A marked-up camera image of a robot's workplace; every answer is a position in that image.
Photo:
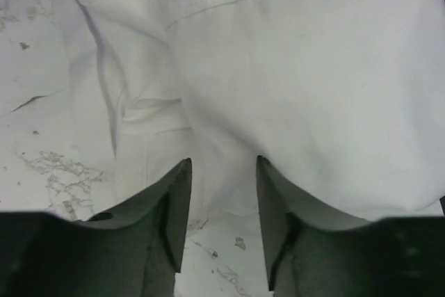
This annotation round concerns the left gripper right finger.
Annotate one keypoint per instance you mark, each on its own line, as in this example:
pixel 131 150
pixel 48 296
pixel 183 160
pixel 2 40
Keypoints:
pixel 313 249

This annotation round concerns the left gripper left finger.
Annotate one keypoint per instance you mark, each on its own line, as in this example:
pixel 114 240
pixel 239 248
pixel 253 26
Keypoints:
pixel 132 249

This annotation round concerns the white long sleeve shirt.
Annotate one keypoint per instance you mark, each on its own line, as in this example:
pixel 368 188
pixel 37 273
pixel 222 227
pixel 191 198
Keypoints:
pixel 344 97

